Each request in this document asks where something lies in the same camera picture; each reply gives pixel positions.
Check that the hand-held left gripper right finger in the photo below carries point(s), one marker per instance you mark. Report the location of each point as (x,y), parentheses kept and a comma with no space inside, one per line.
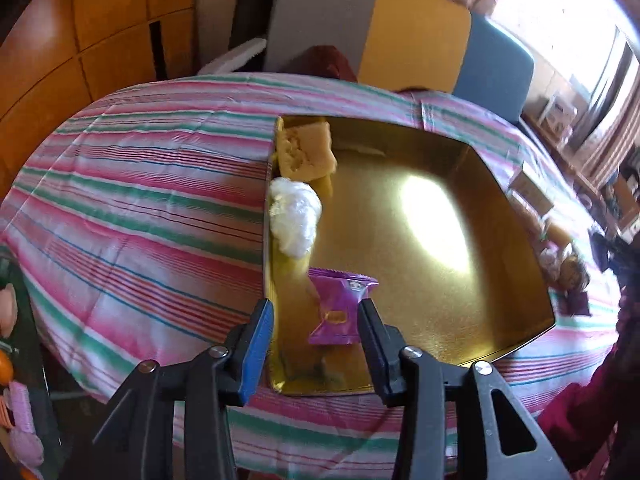
(375,355)

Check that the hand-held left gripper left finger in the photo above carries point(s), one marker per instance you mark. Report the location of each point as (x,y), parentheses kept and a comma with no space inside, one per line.
(257,355)

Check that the purple snack packet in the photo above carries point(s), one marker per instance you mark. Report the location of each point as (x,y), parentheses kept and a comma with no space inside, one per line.
(337,310)

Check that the gold tin box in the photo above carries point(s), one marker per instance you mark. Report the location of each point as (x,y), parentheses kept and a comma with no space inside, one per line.
(430,260)

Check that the white plastic bag roll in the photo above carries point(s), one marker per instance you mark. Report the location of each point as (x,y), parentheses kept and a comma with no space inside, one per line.
(295,215)

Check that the yellow sponge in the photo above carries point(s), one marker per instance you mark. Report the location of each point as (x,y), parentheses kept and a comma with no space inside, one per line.
(305,147)

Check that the person's right forearm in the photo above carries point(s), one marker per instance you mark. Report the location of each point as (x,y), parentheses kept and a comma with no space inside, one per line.
(600,400)

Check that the small doll figure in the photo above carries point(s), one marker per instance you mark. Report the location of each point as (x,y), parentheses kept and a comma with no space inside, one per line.
(567,270)

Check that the cream cardboard box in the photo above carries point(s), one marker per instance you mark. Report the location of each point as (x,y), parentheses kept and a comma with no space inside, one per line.
(530,187)

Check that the wooden side table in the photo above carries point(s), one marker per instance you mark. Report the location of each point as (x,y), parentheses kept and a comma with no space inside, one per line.
(560,155)

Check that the white blue carton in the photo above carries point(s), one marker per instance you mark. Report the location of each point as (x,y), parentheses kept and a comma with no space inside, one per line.
(557,115)

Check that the striped tablecloth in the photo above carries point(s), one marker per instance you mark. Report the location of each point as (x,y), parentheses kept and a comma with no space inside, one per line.
(150,210)

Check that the bright window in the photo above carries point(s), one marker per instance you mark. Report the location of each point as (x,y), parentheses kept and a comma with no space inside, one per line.
(560,25)

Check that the pink hair roller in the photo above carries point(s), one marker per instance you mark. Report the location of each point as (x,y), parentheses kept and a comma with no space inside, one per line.
(22,405)

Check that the pink plastic toy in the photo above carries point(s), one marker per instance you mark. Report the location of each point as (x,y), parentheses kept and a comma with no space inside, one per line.
(7,310)

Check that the dark red cushion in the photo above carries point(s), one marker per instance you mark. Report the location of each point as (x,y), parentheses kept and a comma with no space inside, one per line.
(325,62)

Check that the grey yellow blue chair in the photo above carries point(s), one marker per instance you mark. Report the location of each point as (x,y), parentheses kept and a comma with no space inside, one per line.
(400,35)

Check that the wooden cabinet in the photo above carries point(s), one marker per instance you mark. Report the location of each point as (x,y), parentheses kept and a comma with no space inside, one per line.
(75,60)

